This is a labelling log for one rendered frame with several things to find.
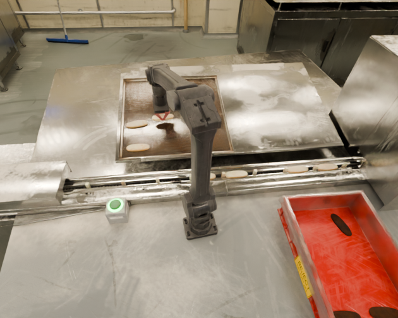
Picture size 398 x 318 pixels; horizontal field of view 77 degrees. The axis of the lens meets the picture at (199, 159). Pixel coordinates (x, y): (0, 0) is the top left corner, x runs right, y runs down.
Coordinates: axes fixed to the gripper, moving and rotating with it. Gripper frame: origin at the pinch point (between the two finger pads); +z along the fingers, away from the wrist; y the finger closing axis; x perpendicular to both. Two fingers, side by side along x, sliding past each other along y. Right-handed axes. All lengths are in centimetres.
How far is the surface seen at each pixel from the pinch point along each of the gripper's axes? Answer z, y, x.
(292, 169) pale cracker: 6, 34, 53
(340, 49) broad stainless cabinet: 59, -115, 188
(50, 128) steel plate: 16, -14, -57
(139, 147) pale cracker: 3.5, 13.8, -11.8
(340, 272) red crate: 2, 77, 52
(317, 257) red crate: 3, 71, 47
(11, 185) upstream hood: -1, 27, -59
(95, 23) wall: 138, -330, -77
